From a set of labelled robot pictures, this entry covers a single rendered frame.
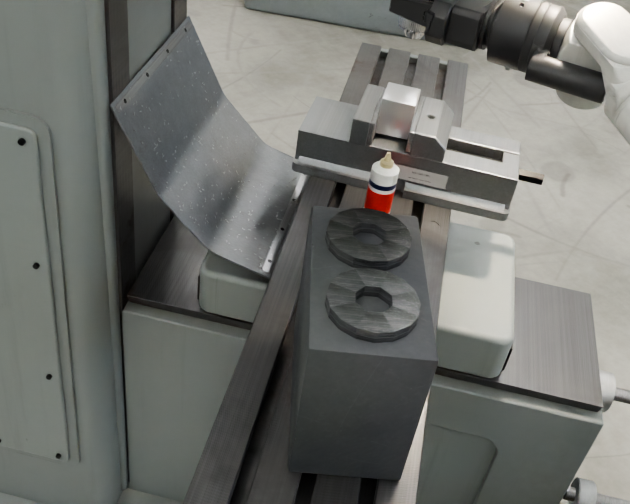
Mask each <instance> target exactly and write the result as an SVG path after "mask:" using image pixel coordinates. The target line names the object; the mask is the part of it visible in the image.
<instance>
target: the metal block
mask: <svg viewBox="0 0 630 504"><path fill-rule="evenodd" d="M420 92H421V89H418V88H413V87H409V86H404V85H400V84H395V83H391V82H389V83H388V85H387V88H386V90H385V93H384V96H383V98H382V102H381V107H380V112H379V118H378V123H377V128H376V133H379V134H384V135H388V136H392V137H397V138H401V139H405V140H408V135H409V131H410V128H411V125H412V122H413V118H414V115H415V112H416V108H417V105H418V100H419V96H420Z"/></svg>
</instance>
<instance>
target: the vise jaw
mask: <svg viewBox="0 0 630 504"><path fill-rule="evenodd" d="M453 116H454V112H453V111H452V110H451V108H450V107H449V106H448V105H447V103H446V102H445V101H442V100H438V99H433V98H429V97H423V96H420V99H419V102H418V105H417V108H416V112H415V115H414V118H413V122H412V125H411V128H410V131H409V135H408V140H407V144H406V149H405V151H406V152H410V155H413V156H417V157H421V158H425V159H430V160H434V161H438V162H443V160H444V156H445V152H446V148H447V143H448V139H449V134H450V130H451V125H452V121H453Z"/></svg>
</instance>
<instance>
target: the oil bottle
mask: <svg viewBox="0 0 630 504"><path fill-rule="evenodd" d="M398 175H399V168H398V167H397V166H396V165H395V164H394V161H393V160H392V159H391V152H387V154H386V156H385V157H384V158H382V159H381V160H380V161H377V162H375V163H374V164H373V165H372V169H371V174H370V178H369V184H368V188H367V193H366V199H365V204H364V208H370V209H374V210H378V211H383V212H385V213H388V214H390V210H391V206H392V202H393V197H394V193H395V188H396V184H397V179H398Z"/></svg>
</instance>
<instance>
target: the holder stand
mask: <svg viewBox="0 0 630 504"><path fill-rule="evenodd" d="M438 362H439V358H438V351H437V345H436V338H435V331H434V324H433V317H432V311H431V304H430V297H429V290H428V283H427V277H426V270H425V263H424V256H423V249H422V243H421V236H420V229H419V222H418V218H417V217H415V216H407V215H398V214H388V213H385V212H383V211H378V210H374V209H370V208H352V209H342V208H332V207H323V206H313V207H312V209H311V215H310V222H309V229H308V235H307V242H306V249H305V256H304V263H303V269H302V276H301V283H300V290H299V296H298V303H297V310H296V317H295V324H294V344H293V365H292V386H291V407H290V428H289V448H288V470H289V471H291V472H302V473H314V474H326V475H338V476H349V477H361V478H373V479H385V480H400V479H401V476H402V473H403V470H404V467H405V464H406V461H407V458H408V455H409V452H410V449H411V446H412V442H413V439H414V436H415V433H416V430H417V427H418V424H419V421H420V418H421V415H422V412H423V409H424V405H425V402H426V399H427V396H428V393H429V390H430V387H431V384H432V381H433V378H434V375H435V372H436V369H437V365H438Z"/></svg>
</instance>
